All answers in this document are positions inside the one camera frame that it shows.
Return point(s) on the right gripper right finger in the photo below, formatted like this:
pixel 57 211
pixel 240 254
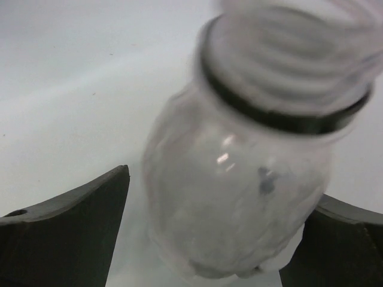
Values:
pixel 341 247

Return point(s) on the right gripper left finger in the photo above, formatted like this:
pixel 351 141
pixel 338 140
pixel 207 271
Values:
pixel 68 240

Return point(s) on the short clear bottle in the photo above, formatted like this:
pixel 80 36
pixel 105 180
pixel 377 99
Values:
pixel 237 161

